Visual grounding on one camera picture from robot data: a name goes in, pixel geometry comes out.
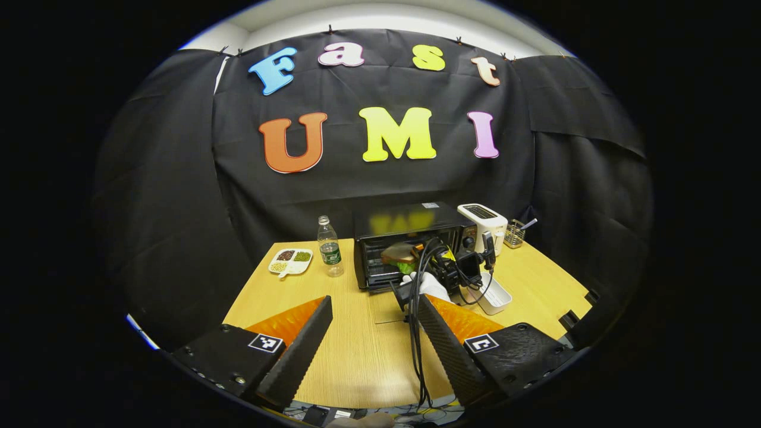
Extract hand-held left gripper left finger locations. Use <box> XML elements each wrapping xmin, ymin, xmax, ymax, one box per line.
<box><xmin>171</xmin><ymin>295</ymin><xmax>334</xmax><ymax>411</ymax></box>

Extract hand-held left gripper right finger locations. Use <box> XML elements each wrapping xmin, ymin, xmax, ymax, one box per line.
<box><xmin>416</xmin><ymin>295</ymin><xmax>578</xmax><ymax>408</ymax></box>

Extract sandwich with lettuce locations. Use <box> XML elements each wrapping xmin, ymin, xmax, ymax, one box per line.
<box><xmin>380</xmin><ymin>241</ymin><xmax>420</xmax><ymax>275</ymax></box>

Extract black electric oven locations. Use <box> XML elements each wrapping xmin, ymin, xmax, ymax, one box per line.
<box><xmin>353</xmin><ymin>202</ymin><xmax>478</xmax><ymax>325</ymax></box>

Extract white rectangular tray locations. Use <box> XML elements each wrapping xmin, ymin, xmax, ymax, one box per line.
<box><xmin>468</xmin><ymin>272</ymin><xmax>514</xmax><ymax>316</ymax></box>

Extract white toaster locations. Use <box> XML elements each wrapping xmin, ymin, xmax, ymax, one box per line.
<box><xmin>456</xmin><ymin>203</ymin><xmax>510</xmax><ymax>256</ymax></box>

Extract white divided plate of beans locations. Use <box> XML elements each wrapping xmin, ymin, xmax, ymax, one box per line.
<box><xmin>268</xmin><ymin>247</ymin><xmax>315</xmax><ymax>280</ymax></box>

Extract clear plastic water bottle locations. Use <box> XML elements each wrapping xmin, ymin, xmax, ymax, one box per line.
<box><xmin>316</xmin><ymin>215</ymin><xmax>345</xmax><ymax>278</ymax></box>

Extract row of black cloth clips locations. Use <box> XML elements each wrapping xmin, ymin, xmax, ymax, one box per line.
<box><xmin>218</xmin><ymin>24</ymin><xmax>518</xmax><ymax>62</ymax></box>

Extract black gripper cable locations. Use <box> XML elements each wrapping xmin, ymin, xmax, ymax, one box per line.
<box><xmin>406</xmin><ymin>238</ymin><xmax>435</xmax><ymax>412</ymax></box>

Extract wire mesh utensil basket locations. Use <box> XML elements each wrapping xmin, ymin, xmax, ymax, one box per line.
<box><xmin>504</xmin><ymin>219</ymin><xmax>527</xmax><ymax>249</ymax></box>

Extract tangled floor cables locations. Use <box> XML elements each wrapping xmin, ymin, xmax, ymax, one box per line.
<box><xmin>380</xmin><ymin>396</ymin><xmax>466</xmax><ymax>426</ymax></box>

